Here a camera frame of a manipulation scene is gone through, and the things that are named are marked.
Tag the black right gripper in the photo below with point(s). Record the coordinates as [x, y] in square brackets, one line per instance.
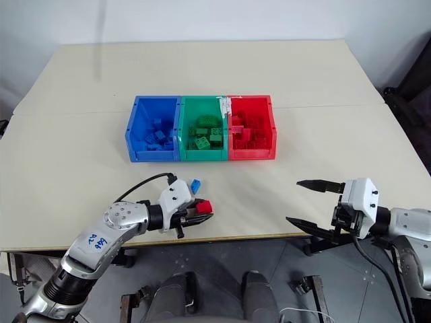
[343, 217]

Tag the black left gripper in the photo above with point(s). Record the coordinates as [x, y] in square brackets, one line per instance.
[188, 212]

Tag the red toy building block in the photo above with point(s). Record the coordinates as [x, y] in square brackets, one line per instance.
[204, 206]
[243, 133]
[241, 144]

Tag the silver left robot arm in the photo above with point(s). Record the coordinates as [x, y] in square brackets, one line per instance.
[114, 228]

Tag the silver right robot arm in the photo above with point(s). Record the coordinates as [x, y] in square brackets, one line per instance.
[409, 232]

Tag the light blue toy building block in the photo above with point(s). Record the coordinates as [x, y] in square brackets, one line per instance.
[195, 186]

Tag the black table caster wheel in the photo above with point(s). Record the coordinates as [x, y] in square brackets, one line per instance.
[311, 247]
[125, 259]

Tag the green plastic bin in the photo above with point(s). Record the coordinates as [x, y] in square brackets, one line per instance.
[215, 153]

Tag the green toy building block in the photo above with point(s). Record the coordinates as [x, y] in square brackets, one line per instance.
[215, 140]
[216, 131]
[202, 143]
[201, 131]

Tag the red plastic bin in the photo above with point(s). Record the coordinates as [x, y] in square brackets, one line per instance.
[274, 134]

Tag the dark rounded grey shape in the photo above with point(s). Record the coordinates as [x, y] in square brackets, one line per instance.
[259, 296]
[173, 296]

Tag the large dark green building block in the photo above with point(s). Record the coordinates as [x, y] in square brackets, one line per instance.
[207, 121]

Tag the blue plastic bin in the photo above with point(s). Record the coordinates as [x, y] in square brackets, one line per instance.
[139, 134]

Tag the white tape strip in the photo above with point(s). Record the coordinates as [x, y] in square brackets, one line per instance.
[225, 106]

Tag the metal table leg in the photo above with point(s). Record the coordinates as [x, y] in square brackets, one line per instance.
[20, 269]

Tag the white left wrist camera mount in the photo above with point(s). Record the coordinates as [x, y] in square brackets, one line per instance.
[175, 196]

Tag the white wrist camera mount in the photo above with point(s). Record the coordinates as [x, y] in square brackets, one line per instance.
[175, 196]
[362, 202]

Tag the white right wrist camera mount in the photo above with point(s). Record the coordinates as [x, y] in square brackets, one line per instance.
[362, 202]

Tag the rusty metal stand frame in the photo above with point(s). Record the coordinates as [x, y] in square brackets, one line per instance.
[318, 296]
[127, 307]

